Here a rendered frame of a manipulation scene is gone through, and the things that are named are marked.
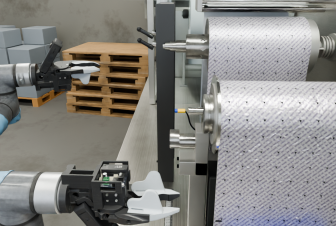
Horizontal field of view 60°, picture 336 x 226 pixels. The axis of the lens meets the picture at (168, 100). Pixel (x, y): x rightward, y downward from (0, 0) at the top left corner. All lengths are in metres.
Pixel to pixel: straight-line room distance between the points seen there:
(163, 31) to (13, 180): 0.49
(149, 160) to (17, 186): 0.57
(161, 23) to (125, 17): 3.73
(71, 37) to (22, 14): 0.88
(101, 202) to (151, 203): 0.09
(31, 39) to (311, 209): 4.29
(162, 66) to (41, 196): 0.44
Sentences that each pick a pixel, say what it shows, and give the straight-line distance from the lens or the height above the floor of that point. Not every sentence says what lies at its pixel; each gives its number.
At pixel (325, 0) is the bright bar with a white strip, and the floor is 1.45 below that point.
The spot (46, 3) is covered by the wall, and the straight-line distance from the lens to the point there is 5.09.
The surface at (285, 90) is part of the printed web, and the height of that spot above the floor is 1.31.
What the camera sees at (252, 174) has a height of 1.16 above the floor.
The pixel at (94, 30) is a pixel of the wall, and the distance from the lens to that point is 4.73.
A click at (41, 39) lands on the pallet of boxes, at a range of 4.49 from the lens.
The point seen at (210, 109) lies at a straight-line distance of 0.52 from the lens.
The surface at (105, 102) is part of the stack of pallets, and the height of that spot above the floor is 0.19.
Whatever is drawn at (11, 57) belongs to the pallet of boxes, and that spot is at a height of 0.68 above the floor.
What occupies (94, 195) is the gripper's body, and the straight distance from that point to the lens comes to 0.54.
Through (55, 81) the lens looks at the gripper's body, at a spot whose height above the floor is 1.20.
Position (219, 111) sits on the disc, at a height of 1.28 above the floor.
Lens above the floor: 1.46
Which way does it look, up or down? 20 degrees down
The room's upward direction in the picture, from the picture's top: straight up
